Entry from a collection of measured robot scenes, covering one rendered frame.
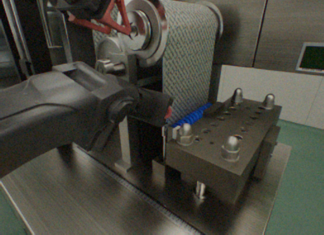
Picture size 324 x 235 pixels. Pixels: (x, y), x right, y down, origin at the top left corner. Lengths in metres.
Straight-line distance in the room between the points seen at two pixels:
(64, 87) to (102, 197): 0.34
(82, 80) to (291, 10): 0.55
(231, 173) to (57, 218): 0.36
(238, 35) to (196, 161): 0.43
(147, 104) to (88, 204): 0.27
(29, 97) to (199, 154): 0.30
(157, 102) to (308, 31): 0.44
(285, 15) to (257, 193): 0.46
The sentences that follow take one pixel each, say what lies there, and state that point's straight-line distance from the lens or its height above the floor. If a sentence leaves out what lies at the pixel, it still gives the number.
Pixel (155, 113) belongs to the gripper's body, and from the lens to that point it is 0.37.
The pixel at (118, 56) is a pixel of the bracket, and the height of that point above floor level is 1.20.
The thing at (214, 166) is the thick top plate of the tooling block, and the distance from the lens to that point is 0.38.
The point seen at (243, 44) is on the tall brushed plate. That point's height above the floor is 1.21.
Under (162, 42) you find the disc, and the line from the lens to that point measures 0.40.
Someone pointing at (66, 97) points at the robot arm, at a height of 1.20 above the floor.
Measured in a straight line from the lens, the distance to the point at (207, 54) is 0.58.
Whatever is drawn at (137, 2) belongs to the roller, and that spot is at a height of 1.30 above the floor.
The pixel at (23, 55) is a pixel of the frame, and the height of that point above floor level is 1.18.
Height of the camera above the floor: 1.26
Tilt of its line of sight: 26 degrees down
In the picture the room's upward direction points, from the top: straight up
